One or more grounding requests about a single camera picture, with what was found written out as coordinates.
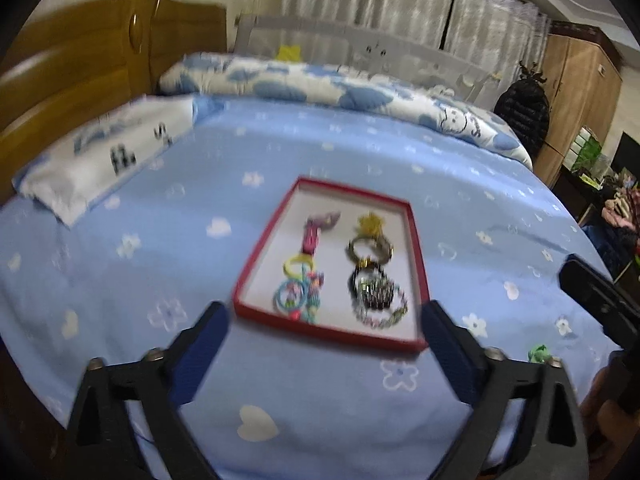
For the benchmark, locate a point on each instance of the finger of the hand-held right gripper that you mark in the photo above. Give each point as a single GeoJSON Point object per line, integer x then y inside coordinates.
{"type": "Point", "coordinates": [600, 282]}
{"type": "Point", "coordinates": [587, 300]}

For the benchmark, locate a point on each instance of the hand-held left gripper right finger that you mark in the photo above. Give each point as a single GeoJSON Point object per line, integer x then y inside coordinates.
{"type": "Point", "coordinates": [445, 355]}

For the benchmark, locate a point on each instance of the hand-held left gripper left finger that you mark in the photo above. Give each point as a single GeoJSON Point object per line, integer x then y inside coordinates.
{"type": "Point", "coordinates": [205, 355]}

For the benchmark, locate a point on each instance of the red shallow box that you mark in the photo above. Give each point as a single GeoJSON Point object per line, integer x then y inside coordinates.
{"type": "Point", "coordinates": [285, 280]}

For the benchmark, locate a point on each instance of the gold wrist watch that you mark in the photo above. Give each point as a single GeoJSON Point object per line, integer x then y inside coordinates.
{"type": "Point", "coordinates": [352, 252]}

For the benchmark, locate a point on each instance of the pink hair clip white beads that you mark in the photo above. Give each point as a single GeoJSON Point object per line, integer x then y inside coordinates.
{"type": "Point", "coordinates": [310, 237]}

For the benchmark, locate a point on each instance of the person's right hand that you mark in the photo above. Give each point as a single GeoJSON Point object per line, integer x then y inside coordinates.
{"type": "Point", "coordinates": [617, 410]}

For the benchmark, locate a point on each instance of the small green hair clip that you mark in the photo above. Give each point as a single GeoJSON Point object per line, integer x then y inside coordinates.
{"type": "Point", "coordinates": [539, 353]}

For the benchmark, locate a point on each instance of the pile of pink clothes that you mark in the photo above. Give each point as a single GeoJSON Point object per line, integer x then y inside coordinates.
{"type": "Point", "coordinates": [622, 210]}

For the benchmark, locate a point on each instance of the dark side table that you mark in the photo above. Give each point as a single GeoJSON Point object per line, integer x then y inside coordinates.
{"type": "Point", "coordinates": [575, 195]}

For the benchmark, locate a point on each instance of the multicoloured braided hair ornament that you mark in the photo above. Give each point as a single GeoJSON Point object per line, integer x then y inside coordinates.
{"type": "Point", "coordinates": [314, 300]}

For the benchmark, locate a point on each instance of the green white boxes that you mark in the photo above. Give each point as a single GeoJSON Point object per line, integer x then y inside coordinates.
{"type": "Point", "coordinates": [586, 152]}

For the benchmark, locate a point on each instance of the dark screen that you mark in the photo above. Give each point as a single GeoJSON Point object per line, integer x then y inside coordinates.
{"type": "Point", "coordinates": [629, 155]}

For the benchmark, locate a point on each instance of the light blue flowered bed sheet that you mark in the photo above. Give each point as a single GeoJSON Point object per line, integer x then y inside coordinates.
{"type": "Point", "coordinates": [200, 185]}

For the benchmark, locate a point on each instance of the purple yarn bow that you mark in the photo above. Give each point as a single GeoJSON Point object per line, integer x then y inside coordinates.
{"type": "Point", "coordinates": [328, 219]}

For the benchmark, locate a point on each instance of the black puffer jacket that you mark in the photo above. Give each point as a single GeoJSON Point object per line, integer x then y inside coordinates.
{"type": "Point", "coordinates": [522, 110]}

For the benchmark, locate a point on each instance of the wooden wardrobe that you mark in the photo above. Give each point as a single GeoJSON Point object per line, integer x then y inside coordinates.
{"type": "Point", "coordinates": [575, 85]}

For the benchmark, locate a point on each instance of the white blue printed pillow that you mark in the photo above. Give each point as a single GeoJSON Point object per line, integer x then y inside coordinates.
{"type": "Point", "coordinates": [100, 150]}

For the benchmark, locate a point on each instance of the blue white printed quilt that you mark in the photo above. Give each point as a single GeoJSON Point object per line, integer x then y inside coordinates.
{"type": "Point", "coordinates": [350, 90]}

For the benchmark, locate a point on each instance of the wooden bed headboard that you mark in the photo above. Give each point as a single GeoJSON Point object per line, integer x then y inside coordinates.
{"type": "Point", "coordinates": [75, 60]}

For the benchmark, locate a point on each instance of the yellow toy on rail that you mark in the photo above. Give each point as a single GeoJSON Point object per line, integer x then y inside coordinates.
{"type": "Point", "coordinates": [289, 53]}

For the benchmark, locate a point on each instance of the grey bed guard rail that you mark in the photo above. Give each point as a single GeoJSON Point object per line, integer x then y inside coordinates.
{"type": "Point", "coordinates": [350, 45]}

